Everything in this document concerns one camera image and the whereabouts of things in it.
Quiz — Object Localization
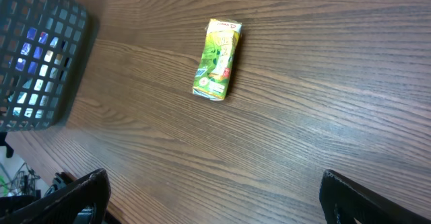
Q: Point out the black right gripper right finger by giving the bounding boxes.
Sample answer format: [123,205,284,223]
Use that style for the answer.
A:
[319,170,430,224]

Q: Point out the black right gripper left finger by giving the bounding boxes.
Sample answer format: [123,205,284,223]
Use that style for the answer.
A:
[1,168,111,224]

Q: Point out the teal white snack packet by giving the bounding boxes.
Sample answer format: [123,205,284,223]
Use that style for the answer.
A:
[8,79,53,119]

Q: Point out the purple red snack packet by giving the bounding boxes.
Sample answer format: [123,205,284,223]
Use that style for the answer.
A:
[15,27,51,77]

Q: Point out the green juice carton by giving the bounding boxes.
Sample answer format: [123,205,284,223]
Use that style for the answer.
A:
[193,19,242,101]

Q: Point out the grey plastic shopping basket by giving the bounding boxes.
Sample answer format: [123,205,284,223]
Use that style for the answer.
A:
[1,0,89,132]

